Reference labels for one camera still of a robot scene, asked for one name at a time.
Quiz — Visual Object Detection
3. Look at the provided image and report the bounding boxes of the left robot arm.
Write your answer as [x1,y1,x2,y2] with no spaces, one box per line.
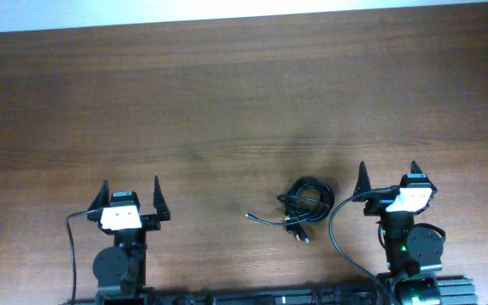
[87,178,171,304]

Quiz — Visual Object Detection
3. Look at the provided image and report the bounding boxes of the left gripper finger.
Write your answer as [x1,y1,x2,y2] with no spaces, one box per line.
[152,176,171,221]
[88,180,110,211]

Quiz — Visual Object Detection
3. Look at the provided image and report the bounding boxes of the thick black USB cable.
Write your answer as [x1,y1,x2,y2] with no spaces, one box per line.
[276,175,336,244]

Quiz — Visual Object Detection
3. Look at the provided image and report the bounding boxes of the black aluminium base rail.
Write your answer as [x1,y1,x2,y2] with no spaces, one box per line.
[74,277,479,305]

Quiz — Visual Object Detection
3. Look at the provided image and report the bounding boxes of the right camera cable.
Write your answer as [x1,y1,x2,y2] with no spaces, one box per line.
[327,187,397,305]

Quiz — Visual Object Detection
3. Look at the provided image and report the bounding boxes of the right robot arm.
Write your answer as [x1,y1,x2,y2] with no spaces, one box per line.
[353,161,446,304]

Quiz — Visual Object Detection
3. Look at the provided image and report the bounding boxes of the thin black USB cable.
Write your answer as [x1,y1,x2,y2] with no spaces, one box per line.
[245,192,330,227]

